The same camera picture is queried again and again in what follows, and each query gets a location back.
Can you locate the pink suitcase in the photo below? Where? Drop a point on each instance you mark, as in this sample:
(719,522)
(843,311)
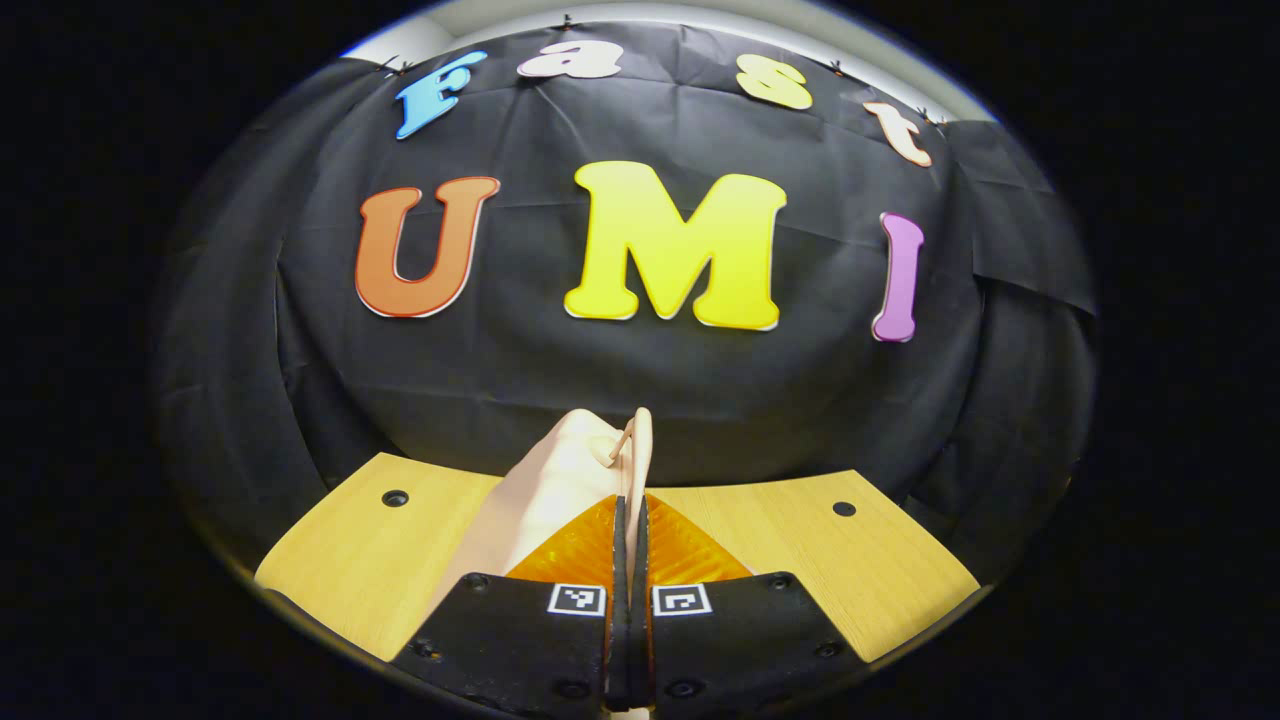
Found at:
(540,500)

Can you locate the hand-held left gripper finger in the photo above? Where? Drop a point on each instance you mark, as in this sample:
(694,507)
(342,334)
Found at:
(640,640)
(618,640)

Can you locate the black backdrop cloth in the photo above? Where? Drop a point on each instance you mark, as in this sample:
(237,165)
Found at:
(800,400)

